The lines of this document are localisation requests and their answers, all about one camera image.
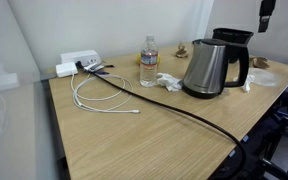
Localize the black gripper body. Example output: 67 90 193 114
259 0 277 18

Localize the small white napkin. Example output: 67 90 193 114
233 73 256 94

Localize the black plastic bin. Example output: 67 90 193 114
212 27 255 64

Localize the large crumpled brown paper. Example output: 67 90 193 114
249 55 271 70

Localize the small crumpled brown paper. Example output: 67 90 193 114
175 40 190 59

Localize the large crumpled white napkin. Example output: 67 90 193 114
156 72 183 93

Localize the clear tape roll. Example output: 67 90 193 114
248 67 280 88

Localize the stainless steel electric kettle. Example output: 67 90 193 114
181 38 251 100

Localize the clear plastic water bottle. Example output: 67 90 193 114
139 35 160 89

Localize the small yellow pumpkin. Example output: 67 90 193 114
136 52 162 66

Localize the white grey plug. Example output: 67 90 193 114
83 62 106 73

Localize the white power strip box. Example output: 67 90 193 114
59 49 103 68

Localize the white charger brick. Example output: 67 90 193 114
55 61 79 79

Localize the white partition panel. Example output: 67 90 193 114
0 0 62 180

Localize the black metal stand frame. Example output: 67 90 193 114
213 69 288 180

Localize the black power cable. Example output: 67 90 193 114
75 60 247 180

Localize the white charging cable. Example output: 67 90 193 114
69 73 141 115

